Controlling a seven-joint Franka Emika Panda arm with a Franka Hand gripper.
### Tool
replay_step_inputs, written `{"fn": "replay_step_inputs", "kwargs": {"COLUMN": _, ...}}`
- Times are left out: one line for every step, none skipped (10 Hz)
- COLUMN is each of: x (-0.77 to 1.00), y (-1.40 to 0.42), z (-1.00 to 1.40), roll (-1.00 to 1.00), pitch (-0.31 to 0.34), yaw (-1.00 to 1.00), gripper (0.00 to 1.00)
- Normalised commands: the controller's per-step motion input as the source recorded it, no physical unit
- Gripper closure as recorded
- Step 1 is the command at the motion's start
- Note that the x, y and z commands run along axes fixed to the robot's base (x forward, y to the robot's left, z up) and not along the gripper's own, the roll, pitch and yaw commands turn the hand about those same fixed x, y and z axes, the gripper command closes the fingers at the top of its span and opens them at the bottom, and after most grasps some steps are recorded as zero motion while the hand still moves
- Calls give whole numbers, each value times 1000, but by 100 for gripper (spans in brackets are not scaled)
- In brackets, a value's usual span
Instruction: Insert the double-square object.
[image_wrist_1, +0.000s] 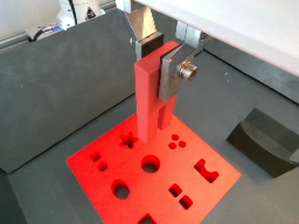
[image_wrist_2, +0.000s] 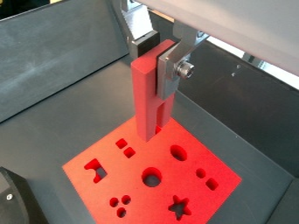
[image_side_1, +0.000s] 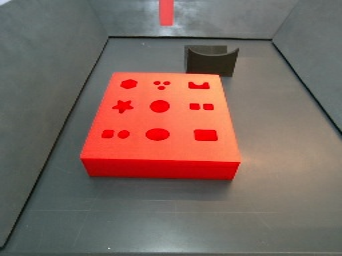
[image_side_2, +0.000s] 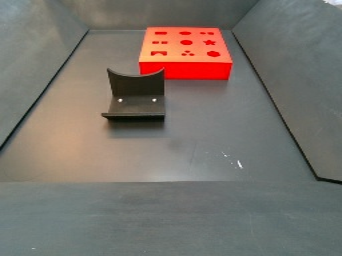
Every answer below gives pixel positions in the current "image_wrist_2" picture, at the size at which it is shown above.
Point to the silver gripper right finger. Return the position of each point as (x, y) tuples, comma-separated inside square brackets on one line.
[(174, 65)]

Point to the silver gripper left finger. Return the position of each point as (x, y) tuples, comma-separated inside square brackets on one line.
[(142, 36)]

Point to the red double-square peg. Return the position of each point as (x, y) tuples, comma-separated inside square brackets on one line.
[(152, 110)]

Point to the red shape-sorter block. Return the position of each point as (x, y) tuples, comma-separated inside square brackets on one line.
[(166, 181)]

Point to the black curved holder stand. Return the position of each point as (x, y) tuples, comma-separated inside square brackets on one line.
[(19, 206)]

